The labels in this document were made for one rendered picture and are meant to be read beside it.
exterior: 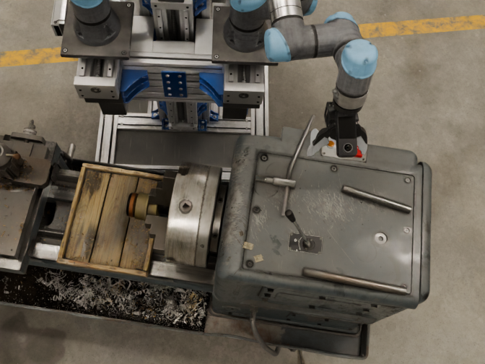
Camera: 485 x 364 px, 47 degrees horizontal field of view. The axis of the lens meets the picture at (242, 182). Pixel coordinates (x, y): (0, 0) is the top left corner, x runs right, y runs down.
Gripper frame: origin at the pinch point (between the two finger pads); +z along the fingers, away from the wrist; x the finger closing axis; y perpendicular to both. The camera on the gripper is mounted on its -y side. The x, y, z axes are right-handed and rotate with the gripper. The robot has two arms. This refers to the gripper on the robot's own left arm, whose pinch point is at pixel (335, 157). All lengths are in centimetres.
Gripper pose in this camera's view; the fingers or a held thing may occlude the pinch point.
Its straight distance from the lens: 147.1
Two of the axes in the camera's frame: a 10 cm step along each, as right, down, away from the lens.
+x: -10.0, 0.4, -0.5
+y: -0.6, -8.3, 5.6
